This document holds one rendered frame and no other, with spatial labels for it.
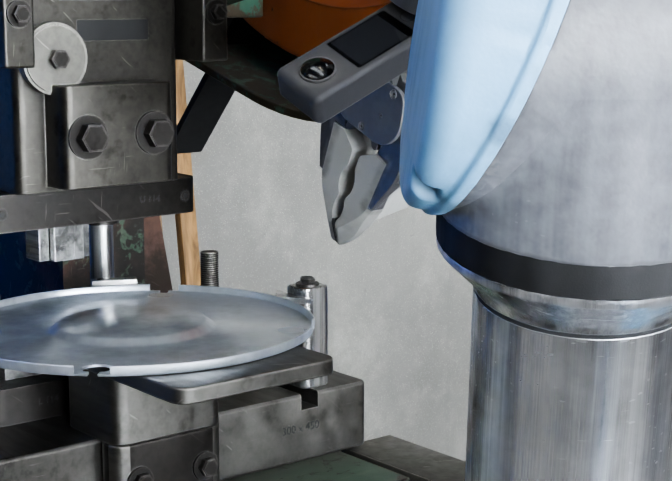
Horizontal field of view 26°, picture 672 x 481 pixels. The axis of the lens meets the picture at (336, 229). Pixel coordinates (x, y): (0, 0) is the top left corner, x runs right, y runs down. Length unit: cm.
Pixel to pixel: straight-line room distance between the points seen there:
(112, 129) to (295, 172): 173
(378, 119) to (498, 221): 54
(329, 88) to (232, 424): 35
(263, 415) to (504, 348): 70
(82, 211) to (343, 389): 28
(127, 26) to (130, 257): 38
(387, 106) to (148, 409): 30
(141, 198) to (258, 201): 161
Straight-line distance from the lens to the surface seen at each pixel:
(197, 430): 116
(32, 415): 120
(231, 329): 116
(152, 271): 160
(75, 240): 125
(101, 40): 118
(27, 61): 111
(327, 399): 128
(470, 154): 49
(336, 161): 109
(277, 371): 104
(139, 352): 109
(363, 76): 99
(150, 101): 117
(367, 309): 304
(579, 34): 48
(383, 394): 312
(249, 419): 123
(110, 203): 121
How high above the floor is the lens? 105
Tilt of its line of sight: 9 degrees down
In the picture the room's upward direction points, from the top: straight up
